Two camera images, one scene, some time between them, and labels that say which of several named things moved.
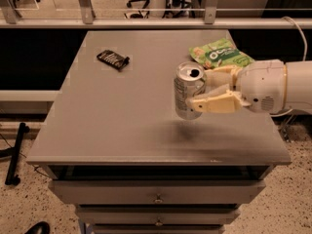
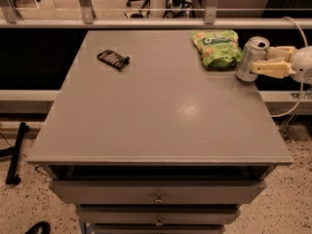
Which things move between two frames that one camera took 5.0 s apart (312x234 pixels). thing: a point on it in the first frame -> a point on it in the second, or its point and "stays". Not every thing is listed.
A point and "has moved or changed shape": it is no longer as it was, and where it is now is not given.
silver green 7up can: (189, 81) -> (254, 50)
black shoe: (40, 227) stays
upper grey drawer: (156, 192) stays
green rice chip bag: (219, 53) has moved or changed shape
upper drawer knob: (158, 200) stays
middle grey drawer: (158, 214) stays
